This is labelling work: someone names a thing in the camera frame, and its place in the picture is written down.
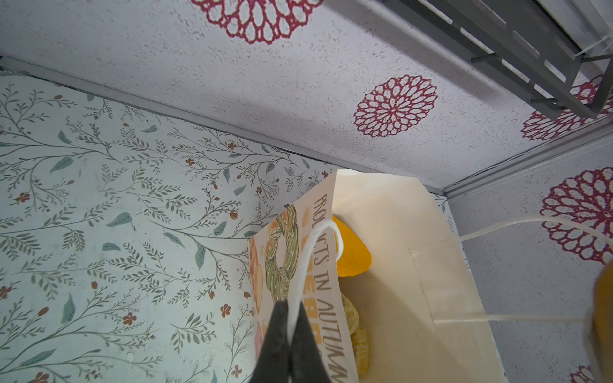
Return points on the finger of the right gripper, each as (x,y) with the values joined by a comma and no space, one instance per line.
(592,346)

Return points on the round orange bun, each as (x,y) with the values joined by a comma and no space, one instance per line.
(361,348)

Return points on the cream paper bread bag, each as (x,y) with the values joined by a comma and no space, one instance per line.
(418,302)

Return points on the small bread roll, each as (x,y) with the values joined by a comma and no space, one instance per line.
(352,316)

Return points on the grey metal wall shelf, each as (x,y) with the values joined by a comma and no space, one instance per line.
(517,45)

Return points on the striped bread roll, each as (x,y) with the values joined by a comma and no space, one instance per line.
(356,258)

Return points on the croissant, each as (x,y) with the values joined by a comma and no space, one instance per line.
(602,320)

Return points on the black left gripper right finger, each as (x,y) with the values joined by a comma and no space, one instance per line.
(306,362)

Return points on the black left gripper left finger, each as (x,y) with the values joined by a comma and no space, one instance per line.
(273,363)

